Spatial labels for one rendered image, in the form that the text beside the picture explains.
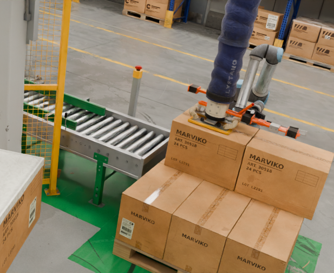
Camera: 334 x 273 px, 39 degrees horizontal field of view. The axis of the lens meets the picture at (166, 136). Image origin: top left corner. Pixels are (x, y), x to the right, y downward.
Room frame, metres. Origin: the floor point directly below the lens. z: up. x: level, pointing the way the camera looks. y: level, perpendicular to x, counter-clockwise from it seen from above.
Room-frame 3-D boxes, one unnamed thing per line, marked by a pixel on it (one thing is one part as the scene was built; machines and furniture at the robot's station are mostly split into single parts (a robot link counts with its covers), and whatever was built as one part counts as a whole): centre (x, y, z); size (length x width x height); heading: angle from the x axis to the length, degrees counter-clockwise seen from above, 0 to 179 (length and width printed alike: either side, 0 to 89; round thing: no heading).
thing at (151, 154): (3.59, 0.03, 0.58); 0.70 x 0.03 x 0.06; 159
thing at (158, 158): (3.59, 0.03, 0.48); 0.70 x 0.03 x 0.15; 159
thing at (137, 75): (4.26, 0.38, 0.50); 0.07 x 0.07 x 1.00; 69
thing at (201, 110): (3.44, -0.35, 1.01); 0.34 x 0.25 x 0.06; 70
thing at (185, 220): (3.06, -0.50, 0.34); 1.20 x 1.00 x 0.40; 69
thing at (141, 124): (4.32, 1.00, 0.50); 2.31 x 0.05 x 0.19; 69
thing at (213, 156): (3.42, -0.37, 0.74); 0.60 x 0.40 x 0.40; 69
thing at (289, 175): (3.21, -0.94, 0.74); 0.60 x 0.40 x 0.40; 70
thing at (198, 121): (3.35, -0.31, 0.97); 0.34 x 0.10 x 0.05; 70
